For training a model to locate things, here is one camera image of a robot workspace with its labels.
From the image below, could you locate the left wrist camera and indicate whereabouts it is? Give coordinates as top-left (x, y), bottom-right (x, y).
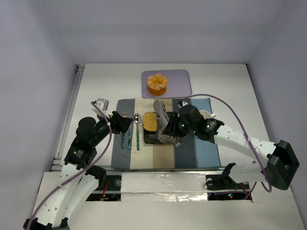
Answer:
top-left (92, 98), bottom-right (109, 117)

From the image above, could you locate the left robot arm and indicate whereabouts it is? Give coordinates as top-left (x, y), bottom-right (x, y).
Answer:
top-left (23, 111), bottom-right (133, 230)

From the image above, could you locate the lavender serving tray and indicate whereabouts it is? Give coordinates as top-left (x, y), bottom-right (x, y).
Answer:
top-left (141, 69), bottom-right (192, 99)

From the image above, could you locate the black floral square plate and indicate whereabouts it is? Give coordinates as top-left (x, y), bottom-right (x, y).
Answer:
top-left (143, 112), bottom-right (172, 144)

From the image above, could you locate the spoon with teal handle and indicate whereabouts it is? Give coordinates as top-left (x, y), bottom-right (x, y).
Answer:
top-left (134, 113), bottom-right (142, 150)

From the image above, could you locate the white ceramic mug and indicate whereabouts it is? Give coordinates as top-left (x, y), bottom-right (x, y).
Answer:
top-left (199, 110), bottom-right (216, 119)

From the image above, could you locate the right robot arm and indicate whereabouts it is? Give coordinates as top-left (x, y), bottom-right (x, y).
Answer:
top-left (163, 104), bottom-right (299, 191)

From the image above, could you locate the slice of bread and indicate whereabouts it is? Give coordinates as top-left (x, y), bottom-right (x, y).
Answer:
top-left (143, 112), bottom-right (157, 132)

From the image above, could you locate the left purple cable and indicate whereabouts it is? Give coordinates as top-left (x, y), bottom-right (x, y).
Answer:
top-left (25, 102), bottom-right (113, 230)

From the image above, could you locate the foil covered front panel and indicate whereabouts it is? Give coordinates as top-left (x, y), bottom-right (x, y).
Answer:
top-left (120, 172), bottom-right (208, 202)

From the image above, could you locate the aluminium frame rail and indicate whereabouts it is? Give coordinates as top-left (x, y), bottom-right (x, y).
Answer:
top-left (49, 65), bottom-right (85, 172)

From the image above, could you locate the orange bundt cake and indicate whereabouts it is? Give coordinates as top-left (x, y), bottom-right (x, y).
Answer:
top-left (147, 73), bottom-right (168, 96)

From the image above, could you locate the fork with teal handle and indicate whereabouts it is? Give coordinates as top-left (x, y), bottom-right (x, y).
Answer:
top-left (120, 111), bottom-right (128, 150)

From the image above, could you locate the striped cloth placemat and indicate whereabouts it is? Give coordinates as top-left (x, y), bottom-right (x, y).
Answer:
top-left (111, 99), bottom-right (221, 169)

